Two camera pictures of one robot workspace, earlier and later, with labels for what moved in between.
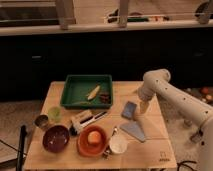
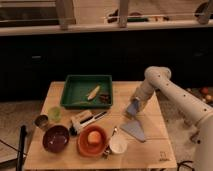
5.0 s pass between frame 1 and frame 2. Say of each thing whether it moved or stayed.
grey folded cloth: stayed
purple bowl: stayed
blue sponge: moved
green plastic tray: stayed
